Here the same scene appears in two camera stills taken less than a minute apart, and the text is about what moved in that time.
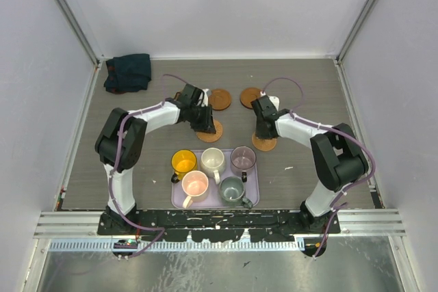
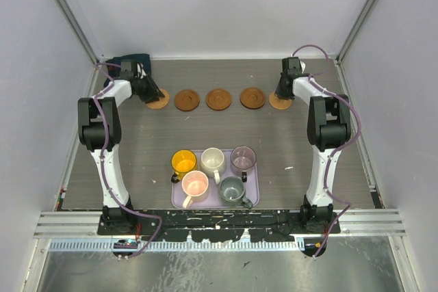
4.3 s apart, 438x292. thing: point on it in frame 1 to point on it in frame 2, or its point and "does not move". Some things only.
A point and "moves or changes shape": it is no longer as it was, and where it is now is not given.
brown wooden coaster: x=220 y=99 does not move
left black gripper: x=205 y=125 to x=153 y=94
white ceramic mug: x=212 y=163 does not move
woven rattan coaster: x=263 y=144 to x=278 y=103
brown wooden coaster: x=249 y=94 does not move
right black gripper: x=260 y=134 to x=279 y=93
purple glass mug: x=243 y=158 does not move
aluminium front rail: x=85 y=225 does not move
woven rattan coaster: x=211 y=137 moves or changes shape
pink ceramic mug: x=195 y=185 does not move
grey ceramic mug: x=231 y=191 does not move
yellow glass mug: x=183 y=161 does not move
